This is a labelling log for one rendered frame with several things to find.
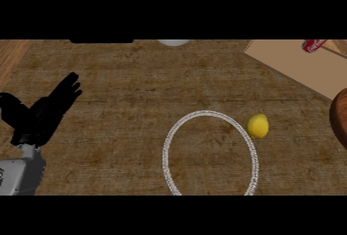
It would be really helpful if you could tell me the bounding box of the white ring-shaped rim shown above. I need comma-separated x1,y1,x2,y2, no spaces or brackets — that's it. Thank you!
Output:
161,109,260,196

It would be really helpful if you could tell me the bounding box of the yellow lemon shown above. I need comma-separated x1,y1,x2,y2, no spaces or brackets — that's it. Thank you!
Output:
245,113,272,140

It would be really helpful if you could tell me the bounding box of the white round object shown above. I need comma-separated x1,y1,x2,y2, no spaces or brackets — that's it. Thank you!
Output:
156,39,190,48

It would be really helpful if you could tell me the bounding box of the brown wooden bowl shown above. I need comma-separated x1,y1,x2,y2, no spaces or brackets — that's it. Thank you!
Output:
328,87,347,151

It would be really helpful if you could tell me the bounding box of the red can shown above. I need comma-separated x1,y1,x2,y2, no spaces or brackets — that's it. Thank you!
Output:
301,39,328,54

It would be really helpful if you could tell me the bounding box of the pale tan board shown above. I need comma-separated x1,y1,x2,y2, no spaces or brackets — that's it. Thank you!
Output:
242,39,347,101

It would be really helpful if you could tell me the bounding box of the black flat object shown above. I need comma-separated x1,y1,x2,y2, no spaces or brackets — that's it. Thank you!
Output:
69,39,136,44

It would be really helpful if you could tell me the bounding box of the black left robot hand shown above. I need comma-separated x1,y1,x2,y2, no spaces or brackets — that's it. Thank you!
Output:
0,72,84,147

